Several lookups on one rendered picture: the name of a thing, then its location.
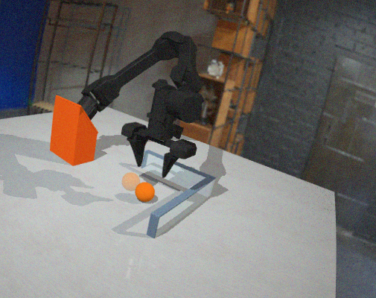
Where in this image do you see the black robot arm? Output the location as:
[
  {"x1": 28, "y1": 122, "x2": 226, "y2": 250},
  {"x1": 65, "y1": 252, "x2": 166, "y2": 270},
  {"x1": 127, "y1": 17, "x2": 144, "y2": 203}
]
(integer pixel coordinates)
[{"x1": 78, "y1": 31, "x2": 205, "y2": 123}]

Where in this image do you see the clear low l-shaped wall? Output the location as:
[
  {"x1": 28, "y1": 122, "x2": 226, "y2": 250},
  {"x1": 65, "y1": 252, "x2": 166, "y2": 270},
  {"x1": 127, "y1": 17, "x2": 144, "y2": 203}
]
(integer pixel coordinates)
[{"x1": 142, "y1": 153, "x2": 215, "y2": 238}]

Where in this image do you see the orange ball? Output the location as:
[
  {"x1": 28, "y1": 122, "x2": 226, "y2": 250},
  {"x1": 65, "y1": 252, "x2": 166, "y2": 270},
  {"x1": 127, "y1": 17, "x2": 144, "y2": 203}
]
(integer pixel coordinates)
[{"x1": 136, "y1": 182, "x2": 155, "y2": 202}]

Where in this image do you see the blue-grey l-shaped bar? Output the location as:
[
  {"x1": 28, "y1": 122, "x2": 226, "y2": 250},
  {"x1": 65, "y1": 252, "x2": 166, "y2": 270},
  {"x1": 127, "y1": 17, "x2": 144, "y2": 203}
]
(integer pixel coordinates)
[{"x1": 144, "y1": 150, "x2": 216, "y2": 238}]

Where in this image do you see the translucent peach ball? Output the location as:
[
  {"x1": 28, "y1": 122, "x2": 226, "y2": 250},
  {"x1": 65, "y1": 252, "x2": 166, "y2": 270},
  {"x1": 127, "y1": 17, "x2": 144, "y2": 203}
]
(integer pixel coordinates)
[{"x1": 122, "y1": 172, "x2": 141, "y2": 191}]

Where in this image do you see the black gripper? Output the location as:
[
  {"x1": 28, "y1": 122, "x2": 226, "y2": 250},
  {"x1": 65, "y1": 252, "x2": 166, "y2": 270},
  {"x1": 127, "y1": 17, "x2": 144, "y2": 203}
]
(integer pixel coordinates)
[{"x1": 121, "y1": 108, "x2": 197, "y2": 178}]

